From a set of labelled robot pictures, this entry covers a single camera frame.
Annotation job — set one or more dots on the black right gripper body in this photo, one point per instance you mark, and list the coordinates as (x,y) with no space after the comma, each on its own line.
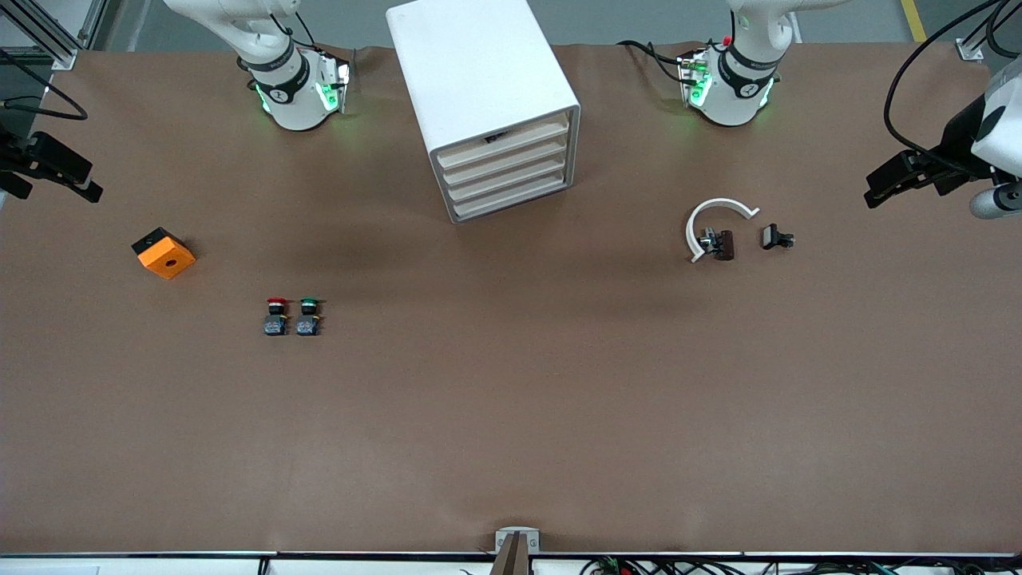
(17,154)

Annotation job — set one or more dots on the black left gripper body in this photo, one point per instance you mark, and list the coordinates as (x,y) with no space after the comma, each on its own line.
(955,144)

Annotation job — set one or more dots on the red push button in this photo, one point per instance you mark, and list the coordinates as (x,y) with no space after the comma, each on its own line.
(276,326)

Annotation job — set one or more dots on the white drawer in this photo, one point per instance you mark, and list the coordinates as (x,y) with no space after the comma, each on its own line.
(503,148)
(507,198)
(505,180)
(503,164)

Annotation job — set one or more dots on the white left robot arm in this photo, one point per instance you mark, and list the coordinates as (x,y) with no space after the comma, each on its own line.
(730,100)

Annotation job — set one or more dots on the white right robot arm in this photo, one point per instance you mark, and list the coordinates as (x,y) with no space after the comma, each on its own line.
(295,104)

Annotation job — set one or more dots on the green push button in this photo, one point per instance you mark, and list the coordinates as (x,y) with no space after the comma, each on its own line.
(307,326)

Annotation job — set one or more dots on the white drawer cabinet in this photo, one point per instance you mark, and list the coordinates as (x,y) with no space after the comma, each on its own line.
(471,72)

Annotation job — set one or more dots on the orange box with hole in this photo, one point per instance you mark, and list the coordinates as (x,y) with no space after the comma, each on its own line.
(168,259)

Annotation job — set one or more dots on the small black clip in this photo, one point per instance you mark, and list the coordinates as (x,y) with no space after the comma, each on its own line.
(770,236)

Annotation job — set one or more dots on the small brown black part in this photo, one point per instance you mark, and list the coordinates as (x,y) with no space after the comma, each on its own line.
(724,245)

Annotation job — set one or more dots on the brown table cover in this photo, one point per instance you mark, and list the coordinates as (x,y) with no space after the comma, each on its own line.
(511,399)

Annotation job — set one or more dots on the metal edge bracket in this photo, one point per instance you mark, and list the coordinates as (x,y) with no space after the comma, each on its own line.
(517,533)

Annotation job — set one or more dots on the brown post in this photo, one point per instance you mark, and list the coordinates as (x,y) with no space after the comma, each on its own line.
(511,563)

